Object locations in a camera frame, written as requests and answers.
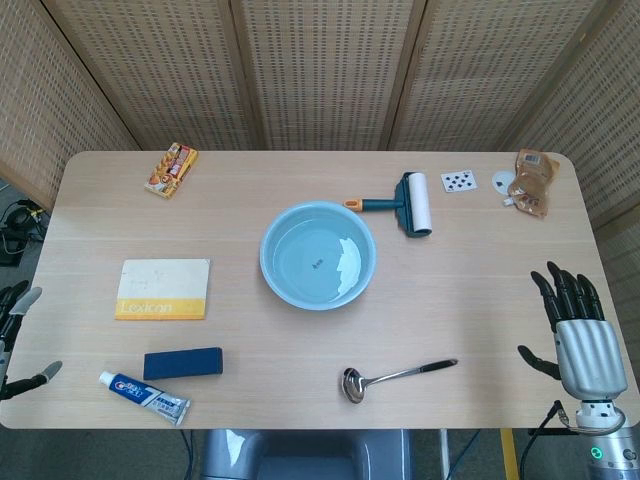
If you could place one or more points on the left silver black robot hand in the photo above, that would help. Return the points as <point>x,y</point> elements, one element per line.
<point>15,310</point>

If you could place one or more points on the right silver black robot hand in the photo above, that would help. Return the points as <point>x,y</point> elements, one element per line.
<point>590,350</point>

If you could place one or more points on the stainless steel ladle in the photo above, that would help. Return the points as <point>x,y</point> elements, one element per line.
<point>380,380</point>

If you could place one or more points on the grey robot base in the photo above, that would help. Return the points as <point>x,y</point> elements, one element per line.
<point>305,455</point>

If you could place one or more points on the light blue basin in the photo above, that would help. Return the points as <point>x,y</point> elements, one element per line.
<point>317,255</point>

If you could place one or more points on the yellow floor tape strip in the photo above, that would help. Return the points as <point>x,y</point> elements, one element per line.
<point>510,452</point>

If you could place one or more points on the yellow white Lexicon box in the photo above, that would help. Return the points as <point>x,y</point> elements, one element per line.
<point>162,289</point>

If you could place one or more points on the white blue toothpaste tube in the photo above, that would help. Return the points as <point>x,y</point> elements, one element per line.
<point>145,397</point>

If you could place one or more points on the dark blue rectangular box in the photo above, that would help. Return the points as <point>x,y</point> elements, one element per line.
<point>182,363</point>

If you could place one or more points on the brown snack pouch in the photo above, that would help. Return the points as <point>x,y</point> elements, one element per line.
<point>532,182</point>

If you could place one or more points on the white round coaster card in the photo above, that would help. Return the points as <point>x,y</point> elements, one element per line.
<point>501,179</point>

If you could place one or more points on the orange yellow snack box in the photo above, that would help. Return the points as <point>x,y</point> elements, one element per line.
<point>171,171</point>

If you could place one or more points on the spades playing card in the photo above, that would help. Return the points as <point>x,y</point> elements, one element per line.
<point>459,181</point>

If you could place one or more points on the teal lint roller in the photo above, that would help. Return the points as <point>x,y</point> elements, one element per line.
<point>415,205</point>

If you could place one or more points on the woven bamboo folding screen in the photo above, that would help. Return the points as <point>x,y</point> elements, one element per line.
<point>320,70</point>

